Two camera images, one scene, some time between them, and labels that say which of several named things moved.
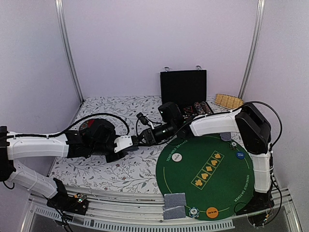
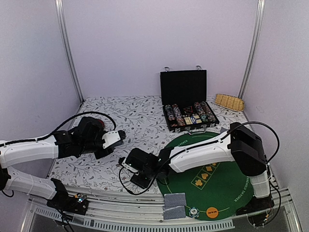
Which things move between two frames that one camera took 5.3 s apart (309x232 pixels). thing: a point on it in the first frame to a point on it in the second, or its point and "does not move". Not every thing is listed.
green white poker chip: [193, 212] does not move
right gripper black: [149, 137] to [143, 184]
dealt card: [174, 199] does not move
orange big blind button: [212, 212] does not move
